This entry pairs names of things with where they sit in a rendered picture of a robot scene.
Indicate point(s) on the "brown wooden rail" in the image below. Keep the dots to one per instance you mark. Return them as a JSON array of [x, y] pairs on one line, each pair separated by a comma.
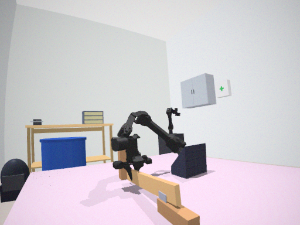
[[153, 184]]

